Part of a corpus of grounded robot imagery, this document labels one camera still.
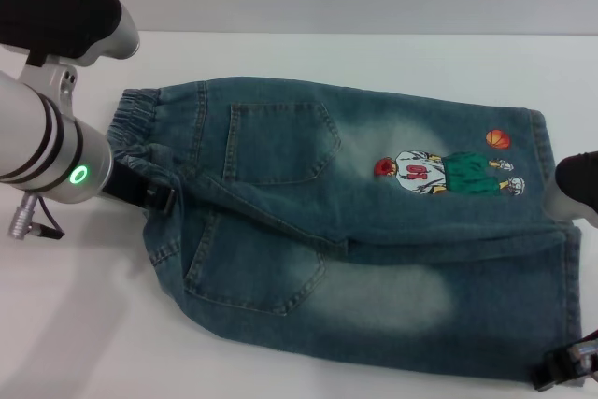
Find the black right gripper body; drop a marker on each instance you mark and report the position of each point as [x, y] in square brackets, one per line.
[586, 352]

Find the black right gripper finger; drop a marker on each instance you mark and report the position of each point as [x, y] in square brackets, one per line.
[551, 364]

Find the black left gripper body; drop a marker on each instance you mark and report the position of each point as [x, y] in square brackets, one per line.
[128, 186]

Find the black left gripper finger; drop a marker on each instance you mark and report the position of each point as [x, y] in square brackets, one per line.
[162, 200]

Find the blue denim shorts with print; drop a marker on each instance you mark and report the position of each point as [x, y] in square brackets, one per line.
[350, 231]

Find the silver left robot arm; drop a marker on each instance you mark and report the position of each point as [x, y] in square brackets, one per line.
[51, 146]

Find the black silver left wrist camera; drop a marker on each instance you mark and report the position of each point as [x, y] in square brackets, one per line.
[61, 16]

